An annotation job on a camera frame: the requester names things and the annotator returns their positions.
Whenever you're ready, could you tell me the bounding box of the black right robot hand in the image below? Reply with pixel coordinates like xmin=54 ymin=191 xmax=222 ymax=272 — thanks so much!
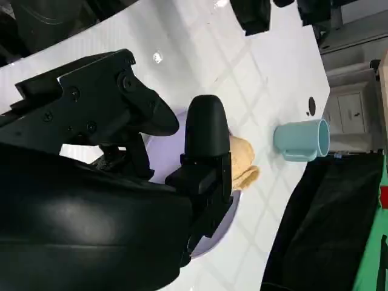
xmin=0 ymin=48 xmax=234 ymax=291

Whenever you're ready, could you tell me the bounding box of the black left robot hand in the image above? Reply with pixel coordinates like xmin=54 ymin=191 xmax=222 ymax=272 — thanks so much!
xmin=231 ymin=0 xmax=272 ymax=36

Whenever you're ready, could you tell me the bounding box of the beige towel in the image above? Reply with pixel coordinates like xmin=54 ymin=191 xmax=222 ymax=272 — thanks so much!
xmin=229 ymin=135 xmax=261 ymax=192

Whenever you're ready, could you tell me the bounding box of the black cloth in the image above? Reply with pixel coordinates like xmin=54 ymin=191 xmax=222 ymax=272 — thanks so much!
xmin=260 ymin=150 xmax=386 ymax=291

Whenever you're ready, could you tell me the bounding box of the black robot body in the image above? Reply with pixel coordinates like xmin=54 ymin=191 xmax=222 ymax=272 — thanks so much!
xmin=0 ymin=0 xmax=140 ymax=69

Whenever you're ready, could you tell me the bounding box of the white cabinet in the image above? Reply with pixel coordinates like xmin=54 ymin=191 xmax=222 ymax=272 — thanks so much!
xmin=321 ymin=45 xmax=388 ymax=152

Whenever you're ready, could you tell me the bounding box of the lilac plate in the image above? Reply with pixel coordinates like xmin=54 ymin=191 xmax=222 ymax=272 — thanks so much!
xmin=144 ymin=110 xmax=243 ymax=259

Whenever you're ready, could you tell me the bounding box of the green cloth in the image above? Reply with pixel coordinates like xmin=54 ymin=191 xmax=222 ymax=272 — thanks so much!
xmin=353 ymin=157 xmax=388 ymax=291

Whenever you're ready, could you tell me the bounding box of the pale green mug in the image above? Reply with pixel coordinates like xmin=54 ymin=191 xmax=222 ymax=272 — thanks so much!
xmin=273 ymin=118 xmax=330 ymax=163

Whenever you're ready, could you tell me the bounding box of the beige panel with black clamp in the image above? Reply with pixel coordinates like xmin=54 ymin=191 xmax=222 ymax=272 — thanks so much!
xmin=370 ymin=50 xmax=388 ymax=81

